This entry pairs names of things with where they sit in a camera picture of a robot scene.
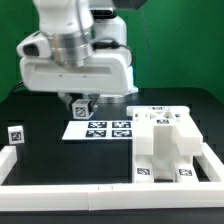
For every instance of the black camera on stand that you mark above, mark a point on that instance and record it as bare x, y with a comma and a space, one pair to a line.
103, 14

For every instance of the white marker sheet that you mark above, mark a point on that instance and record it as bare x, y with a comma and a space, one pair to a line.
96, 130

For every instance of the white workspace border frame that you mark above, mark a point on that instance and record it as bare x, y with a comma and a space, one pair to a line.
181, 194

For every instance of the white chair seat part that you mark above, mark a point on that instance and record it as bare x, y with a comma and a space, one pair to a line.
157, 146

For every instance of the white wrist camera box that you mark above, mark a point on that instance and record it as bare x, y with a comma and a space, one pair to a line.
35, 45

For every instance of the white chair back frame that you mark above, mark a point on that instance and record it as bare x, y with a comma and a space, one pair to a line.
186, 134

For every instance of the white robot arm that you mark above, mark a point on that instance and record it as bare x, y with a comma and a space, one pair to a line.
80, 47

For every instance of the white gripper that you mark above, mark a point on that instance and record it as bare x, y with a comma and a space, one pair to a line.
106, 72

